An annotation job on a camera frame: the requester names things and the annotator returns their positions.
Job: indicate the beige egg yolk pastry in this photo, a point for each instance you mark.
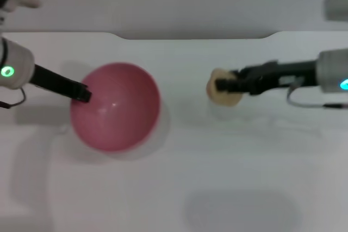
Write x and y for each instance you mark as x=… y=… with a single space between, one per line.
x=225 y=100

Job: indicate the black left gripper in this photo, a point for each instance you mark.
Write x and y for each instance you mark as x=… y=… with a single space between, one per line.
x=54 y=80

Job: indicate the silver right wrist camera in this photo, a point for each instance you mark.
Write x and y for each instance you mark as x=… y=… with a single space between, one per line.
x=337 y=6

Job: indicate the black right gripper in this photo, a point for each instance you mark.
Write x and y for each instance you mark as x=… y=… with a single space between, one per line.
x=272 y=77

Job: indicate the pink plastic bowl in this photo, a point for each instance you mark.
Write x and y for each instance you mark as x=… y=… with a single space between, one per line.
x=117 y=112

